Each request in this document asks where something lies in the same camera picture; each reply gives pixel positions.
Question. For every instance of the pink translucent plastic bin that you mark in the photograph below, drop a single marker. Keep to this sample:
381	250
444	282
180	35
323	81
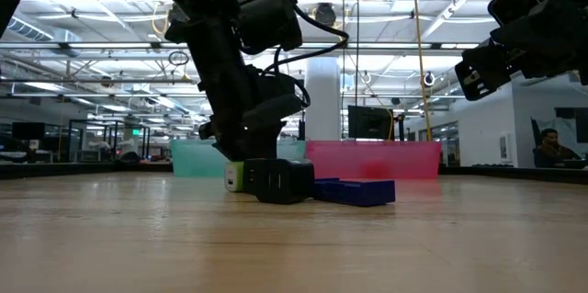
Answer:
413	160

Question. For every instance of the long ceiling light bar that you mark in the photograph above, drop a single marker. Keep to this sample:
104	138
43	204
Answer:
390	46

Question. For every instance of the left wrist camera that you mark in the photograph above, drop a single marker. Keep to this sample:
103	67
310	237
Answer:
268	17

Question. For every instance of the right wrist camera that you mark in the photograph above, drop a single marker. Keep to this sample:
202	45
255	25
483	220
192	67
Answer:
513	3

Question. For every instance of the teal translucent plastic bin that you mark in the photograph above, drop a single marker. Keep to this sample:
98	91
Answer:
188	160

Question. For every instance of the black monitor on stand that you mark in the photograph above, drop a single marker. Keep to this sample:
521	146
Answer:
369	123

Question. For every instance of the black aluminium table frame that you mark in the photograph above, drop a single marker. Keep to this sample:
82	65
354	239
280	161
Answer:
69	171

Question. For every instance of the navy blue digital watch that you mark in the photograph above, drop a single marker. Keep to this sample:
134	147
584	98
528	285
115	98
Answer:
358	193

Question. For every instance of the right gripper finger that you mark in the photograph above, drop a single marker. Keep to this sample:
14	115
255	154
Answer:
478	84
487	56

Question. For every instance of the person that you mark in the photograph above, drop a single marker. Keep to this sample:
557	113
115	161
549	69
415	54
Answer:
551	150

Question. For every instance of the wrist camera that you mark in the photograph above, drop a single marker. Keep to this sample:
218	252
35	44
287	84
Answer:
513	3
268	17

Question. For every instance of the white building pillar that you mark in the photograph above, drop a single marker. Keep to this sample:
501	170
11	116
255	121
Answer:
323	100

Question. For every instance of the small dark monitor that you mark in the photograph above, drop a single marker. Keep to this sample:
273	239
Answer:
27	131

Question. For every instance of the green white charging adapter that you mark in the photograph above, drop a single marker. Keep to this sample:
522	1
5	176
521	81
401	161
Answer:
233	178

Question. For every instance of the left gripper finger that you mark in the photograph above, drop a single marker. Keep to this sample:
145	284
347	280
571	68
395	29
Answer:
264	143
227	151

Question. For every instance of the black charging adapter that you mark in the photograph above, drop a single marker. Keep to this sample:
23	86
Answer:
285	183
250	178

